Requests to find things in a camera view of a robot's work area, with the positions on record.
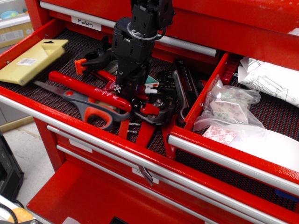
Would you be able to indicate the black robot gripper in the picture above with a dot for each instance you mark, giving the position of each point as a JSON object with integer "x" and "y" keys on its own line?
{"x": 132, "y": 51}

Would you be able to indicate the red threadlocker glue tube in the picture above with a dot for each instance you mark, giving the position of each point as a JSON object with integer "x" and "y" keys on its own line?
{"x": 140, "y": 89}

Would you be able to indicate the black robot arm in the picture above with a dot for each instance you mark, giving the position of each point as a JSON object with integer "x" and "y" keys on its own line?
{"x": 148, "y": 18}

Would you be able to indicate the right open red drawer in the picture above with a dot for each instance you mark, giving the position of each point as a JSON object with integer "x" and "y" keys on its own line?
{"x": 275, "y": 114}

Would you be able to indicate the bottom open red drawer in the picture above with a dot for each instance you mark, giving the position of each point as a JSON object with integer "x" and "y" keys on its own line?
{"x": 95, "y": 197}

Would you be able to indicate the clear ribbed bit case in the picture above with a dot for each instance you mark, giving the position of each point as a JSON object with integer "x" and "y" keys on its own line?
{"x": 112, "y": 67}

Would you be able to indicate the green white small box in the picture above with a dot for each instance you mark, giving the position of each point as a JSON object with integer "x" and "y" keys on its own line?
{"x": 151, "y": 82}

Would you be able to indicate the black spring clamp orange tips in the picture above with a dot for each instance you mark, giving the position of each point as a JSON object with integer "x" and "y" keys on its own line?
{"x": 94, "y": 59}

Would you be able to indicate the grey orange scissors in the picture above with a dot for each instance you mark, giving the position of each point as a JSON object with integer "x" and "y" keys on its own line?
{"x": 87, "y": 106}

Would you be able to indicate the red bit strip holder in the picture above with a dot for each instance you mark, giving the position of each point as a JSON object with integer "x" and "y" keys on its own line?
{"x": 124, "y": 129}

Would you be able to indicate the silver black utility knife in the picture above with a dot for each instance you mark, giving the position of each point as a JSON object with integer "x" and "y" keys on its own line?
{"x": 186, "y": 89}

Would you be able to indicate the white markers label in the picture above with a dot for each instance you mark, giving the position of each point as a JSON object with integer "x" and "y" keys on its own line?
{"x": 86, "y": 23}

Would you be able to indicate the red tool cabinet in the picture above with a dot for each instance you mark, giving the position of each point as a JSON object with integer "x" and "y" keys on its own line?
{"x": 257, "y": 28}

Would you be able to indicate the clear bag of adhesive pads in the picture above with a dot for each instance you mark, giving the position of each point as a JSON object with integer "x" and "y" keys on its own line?
{"x": 228, "y": 107}

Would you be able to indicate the red hex bit holder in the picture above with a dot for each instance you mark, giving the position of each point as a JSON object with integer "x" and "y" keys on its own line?
{"x": 230, "y": 68}

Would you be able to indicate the yellow flat plastic case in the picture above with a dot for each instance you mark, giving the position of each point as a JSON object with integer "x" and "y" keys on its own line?
{"x": 29, "y": 64}

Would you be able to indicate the red white adhesive pad sheet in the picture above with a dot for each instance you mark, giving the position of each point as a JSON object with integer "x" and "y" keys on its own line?
{"x": 221, "y": 135}

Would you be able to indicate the cardboard box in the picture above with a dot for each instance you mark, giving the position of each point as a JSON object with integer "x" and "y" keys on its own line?
{"x": 13, "y": 34}

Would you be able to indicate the black plastic crate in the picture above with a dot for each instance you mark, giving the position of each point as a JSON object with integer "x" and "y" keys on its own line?
{"x": 11, "y": 175}

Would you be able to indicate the white plastic bag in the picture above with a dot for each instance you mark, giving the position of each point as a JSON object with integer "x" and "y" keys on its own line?
{"x": 265, "y": 144}

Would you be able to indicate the white instruction paper sheets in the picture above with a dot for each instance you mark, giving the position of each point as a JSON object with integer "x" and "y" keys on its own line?
{"x": 274, "y": 80}

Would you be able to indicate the blue tape piece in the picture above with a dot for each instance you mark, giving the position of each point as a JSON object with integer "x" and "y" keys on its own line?
{"x": 288, "y": 196}

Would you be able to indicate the red handled pliers tool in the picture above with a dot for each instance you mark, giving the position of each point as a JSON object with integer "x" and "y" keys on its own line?
{"x": 91, "y": 91}

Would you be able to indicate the black red wire stripper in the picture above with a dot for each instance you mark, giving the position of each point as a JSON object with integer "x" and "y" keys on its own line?
{"x": 158, "y": 114}

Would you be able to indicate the black crimping tool red handles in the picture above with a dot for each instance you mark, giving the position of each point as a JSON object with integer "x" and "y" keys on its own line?
{"x": 168, "y": 94}

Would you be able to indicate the red black screwdriver handle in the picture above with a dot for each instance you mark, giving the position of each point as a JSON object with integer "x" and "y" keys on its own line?
{"x": 200, "y": 85}

